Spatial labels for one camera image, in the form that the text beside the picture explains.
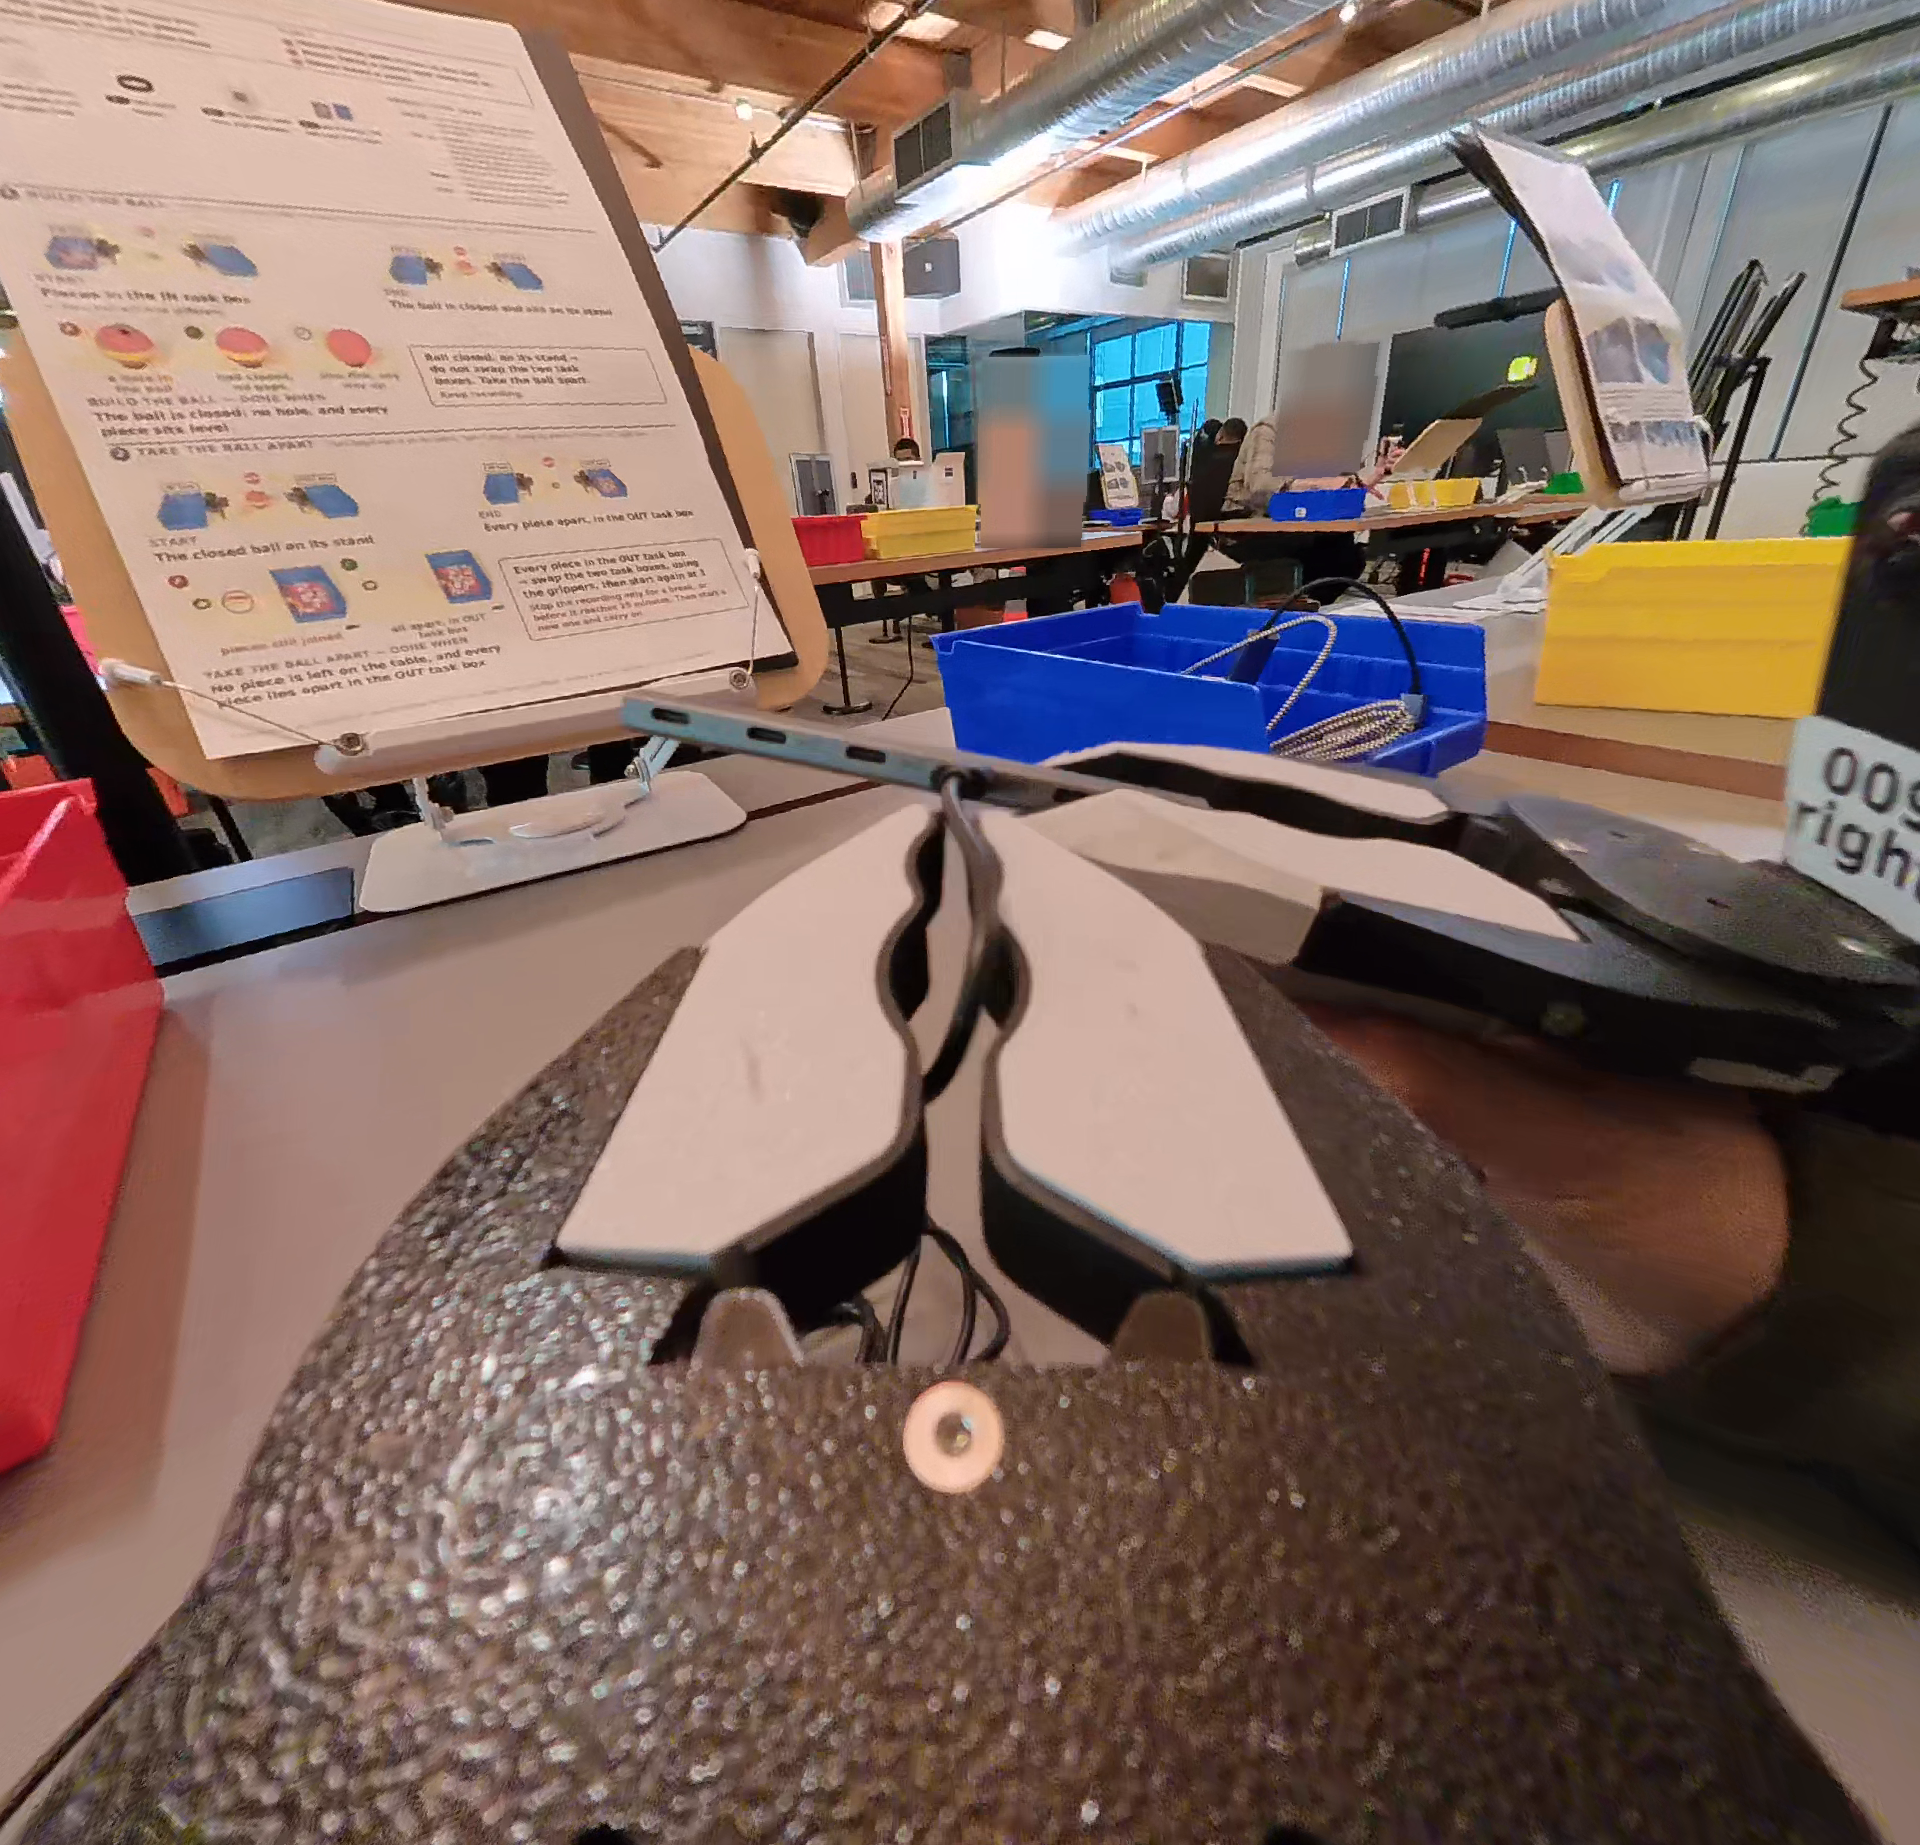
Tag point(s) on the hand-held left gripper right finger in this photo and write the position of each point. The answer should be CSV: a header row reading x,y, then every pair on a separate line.
x,y
1155,1095

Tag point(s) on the wooden document stand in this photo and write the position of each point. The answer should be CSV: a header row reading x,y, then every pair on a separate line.
x,y
1590,418

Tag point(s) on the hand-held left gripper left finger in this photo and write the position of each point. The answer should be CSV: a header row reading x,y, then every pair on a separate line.
x,y
750,1095

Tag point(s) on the grey usb hub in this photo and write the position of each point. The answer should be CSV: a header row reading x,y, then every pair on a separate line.
x,y
783,735

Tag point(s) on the silver ventilation duct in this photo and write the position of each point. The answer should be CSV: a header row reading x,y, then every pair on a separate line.
x,y
1727,114
1126,76
1501,76

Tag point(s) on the blue plastic bin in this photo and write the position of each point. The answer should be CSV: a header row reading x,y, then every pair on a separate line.
x,y
1079,676
1318,507

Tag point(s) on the person's right forearm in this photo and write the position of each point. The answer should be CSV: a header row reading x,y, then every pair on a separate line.
x,y
1858,1275

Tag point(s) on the yellow plastic bin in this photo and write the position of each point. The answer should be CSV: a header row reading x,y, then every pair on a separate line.
x,y
1681,631
918,534
1438,494

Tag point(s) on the long wooden table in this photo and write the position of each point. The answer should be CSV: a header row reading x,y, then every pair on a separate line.
x,y
961,572

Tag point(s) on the printed instruction sheet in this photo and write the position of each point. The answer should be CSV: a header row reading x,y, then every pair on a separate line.
x,y
1575,256
377,376

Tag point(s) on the red plastic bin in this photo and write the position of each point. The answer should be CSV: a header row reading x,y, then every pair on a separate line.
x,y
824,539
76,1124

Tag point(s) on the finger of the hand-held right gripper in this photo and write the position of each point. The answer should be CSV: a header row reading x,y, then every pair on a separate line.
x,y
1200,878
1275,784

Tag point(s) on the instruction sheet on stand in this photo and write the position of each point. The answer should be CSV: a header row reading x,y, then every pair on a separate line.
x,y
570,835

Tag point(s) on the cardboard box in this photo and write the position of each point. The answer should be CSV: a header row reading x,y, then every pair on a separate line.
x,y
1440,445

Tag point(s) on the person's right hand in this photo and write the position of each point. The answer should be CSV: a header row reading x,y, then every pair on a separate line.
x,y
1621,1200

